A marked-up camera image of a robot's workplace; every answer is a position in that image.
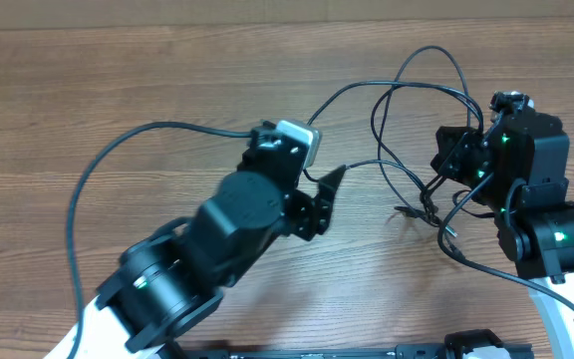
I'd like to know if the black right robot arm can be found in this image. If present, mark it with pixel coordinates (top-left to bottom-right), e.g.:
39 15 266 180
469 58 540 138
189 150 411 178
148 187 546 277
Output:
430 92 574 358

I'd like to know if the cardboard back panel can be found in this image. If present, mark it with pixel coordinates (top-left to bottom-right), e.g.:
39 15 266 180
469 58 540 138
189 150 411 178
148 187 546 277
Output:
0 0 574 30

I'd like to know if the black USB cable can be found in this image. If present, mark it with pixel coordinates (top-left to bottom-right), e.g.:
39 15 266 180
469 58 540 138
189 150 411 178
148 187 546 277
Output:
301 44 485 210

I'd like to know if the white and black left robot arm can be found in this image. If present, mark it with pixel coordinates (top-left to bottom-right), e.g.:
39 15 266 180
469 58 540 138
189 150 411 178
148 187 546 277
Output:
49 120 346 358

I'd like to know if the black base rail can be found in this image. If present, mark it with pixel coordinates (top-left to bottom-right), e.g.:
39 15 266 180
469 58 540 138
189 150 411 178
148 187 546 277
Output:
161 329 535 359

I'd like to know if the black right camera cable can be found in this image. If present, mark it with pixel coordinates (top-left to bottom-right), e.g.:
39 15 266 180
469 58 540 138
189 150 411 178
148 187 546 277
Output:
435 172 574 350

